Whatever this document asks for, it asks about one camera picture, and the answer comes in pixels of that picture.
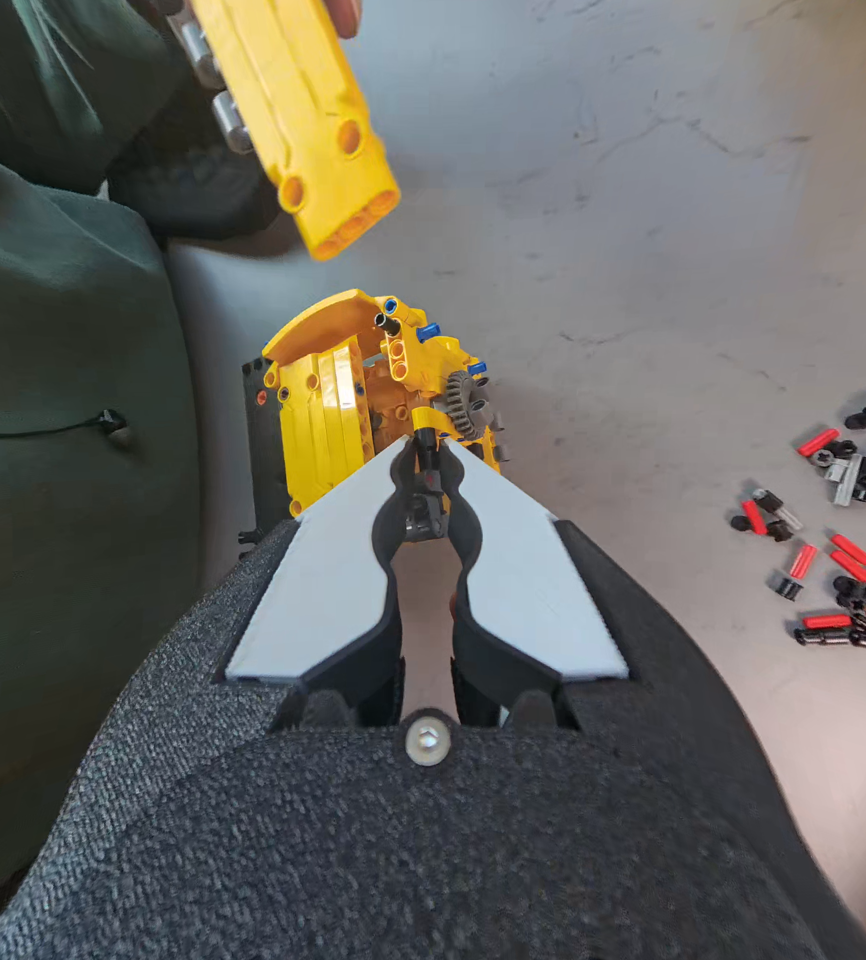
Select person's left forearm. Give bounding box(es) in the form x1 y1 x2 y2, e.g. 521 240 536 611
0 0 194 195

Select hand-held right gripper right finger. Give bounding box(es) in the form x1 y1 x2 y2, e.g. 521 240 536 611
440 436 630 727

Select yellow lego vehicle model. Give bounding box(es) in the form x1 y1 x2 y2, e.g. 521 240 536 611
238 288 512 560

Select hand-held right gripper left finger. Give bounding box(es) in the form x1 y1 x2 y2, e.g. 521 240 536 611
224 436 413 727

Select pile of small lego pins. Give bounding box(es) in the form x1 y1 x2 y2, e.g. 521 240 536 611
729 397 866 672

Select yellow lego panel assembly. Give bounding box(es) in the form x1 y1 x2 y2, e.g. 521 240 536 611
166 0 401 262

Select black wired earphone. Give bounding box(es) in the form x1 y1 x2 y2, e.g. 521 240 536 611
0 408 132 450

